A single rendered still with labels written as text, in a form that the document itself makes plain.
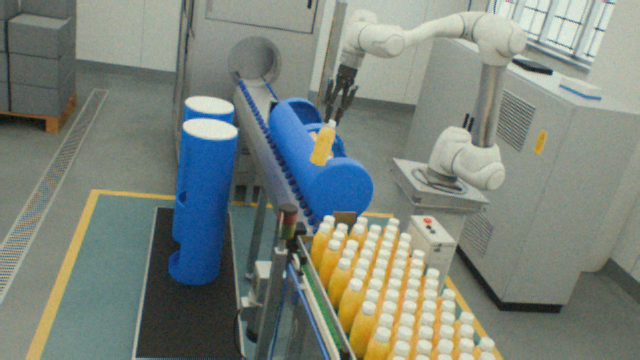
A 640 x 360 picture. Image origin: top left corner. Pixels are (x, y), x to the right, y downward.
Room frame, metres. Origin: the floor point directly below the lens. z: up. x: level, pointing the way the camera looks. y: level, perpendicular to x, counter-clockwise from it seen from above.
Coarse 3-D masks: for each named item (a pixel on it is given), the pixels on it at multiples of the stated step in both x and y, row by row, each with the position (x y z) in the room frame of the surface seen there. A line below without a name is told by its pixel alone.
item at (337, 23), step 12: (336, 0) 3.61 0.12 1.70; (336, 12) 3.56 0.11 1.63; (336, 24) 3.56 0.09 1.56; (336, 36) 3.57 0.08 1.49; (336, 48) 3.57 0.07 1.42; (324, 60) 3.61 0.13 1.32; (324, 72) 3.56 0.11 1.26; (324, 84) 3.56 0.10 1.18; (324, 96) 3.57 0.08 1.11; (324, 108) 3.57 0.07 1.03
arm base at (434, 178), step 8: (424, 168) 2.66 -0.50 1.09; (424, 176) 2.59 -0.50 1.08; (432, 176) 2.55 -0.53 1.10; (440, 176) 2.53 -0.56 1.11; (448, 176) 2.54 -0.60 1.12; (456, 176) 2.56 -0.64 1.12; (432, 184) 2.50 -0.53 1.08; (440, 184) 2.52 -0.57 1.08; (448, 184) 2.53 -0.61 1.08; (456, 184) 2.55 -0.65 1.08
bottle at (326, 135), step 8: (328, 128) 2.12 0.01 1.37; (320, 136) 2.11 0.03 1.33; (328, 136) 2.10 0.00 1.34; (320, 144) 2.10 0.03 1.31; (328, 144) 2.10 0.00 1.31; (312, 152) 2.12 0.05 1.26; (320, 152) 2.09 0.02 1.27; (328, 152) 2.11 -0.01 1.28; (312, 160) 2.10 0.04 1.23; (320, 160) 2.09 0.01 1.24
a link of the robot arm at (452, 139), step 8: (448, 128) 2.61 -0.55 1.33; (456, 128) 2.62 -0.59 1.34; (440, 136) 2.60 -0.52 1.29; (448, 136) 2.56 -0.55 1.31; (456, 136) 2.55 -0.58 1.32; (464, 136) 2.55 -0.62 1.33; (440, 144) 2.57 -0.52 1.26; (448, 144) 2.54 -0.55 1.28; (456, 144) 2.52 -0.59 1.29; (464, 144) 2.53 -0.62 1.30; (432, 152) 2.61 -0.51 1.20; (440, 152) 2.55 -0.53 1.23; (448, 152) 2.52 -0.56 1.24; (456, 152) 2.49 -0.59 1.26; (432, 160) 2.58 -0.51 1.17; (440, 160) 2.54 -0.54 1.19; (448, 160) 2.50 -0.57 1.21; (432, 168) 2.57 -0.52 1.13; (440, 168) 2.54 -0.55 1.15; (448, 168) 2.51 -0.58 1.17
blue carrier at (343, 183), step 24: (288, 120) 2.68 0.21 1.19; (312, 120) 2.99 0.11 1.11; (288, 144) 2.50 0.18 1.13; (312, 144) 2.35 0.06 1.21; (336, 144) 2.67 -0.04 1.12; (312, 168) 2.18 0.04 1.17; (336, 168) 2.13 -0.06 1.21; (360, 168) 2.16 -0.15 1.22; (312, 192) 2.10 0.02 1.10; (336, 192) 2.13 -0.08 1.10; (360, 192) 2.17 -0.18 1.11
